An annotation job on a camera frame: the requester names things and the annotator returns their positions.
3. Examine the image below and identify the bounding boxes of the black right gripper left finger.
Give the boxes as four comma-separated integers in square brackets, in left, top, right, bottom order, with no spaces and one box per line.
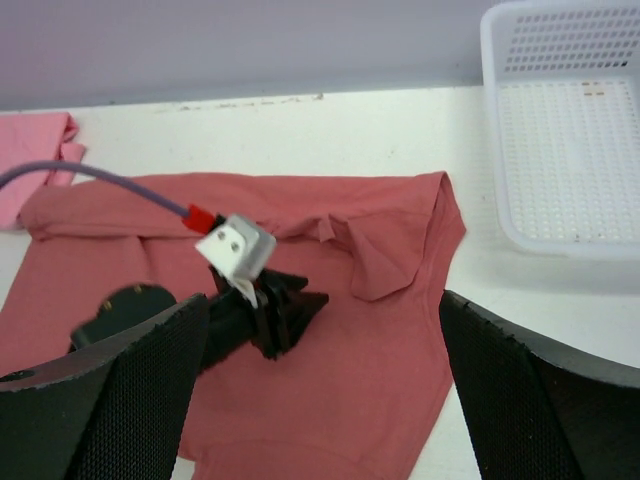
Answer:
[1,294,208,479]

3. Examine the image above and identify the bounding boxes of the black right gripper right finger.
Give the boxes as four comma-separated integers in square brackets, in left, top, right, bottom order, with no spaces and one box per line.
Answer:
[439,290,639,479]

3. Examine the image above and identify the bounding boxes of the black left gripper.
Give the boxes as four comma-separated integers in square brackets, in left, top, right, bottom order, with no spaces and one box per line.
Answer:
[69,269,329,370]

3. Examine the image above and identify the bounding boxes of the red t shirt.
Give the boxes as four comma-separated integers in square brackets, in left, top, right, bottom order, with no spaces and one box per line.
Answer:
[1,172,465,479]

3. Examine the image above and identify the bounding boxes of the folded pink t shirt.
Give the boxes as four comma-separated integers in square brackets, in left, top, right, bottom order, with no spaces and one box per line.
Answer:
[1,112,86,230]

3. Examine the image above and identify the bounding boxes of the white plastic basket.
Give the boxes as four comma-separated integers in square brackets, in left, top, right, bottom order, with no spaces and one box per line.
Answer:
[480,1,639,260]

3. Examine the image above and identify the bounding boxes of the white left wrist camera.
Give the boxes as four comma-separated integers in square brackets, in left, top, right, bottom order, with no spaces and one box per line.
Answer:
[183,205,276,309]

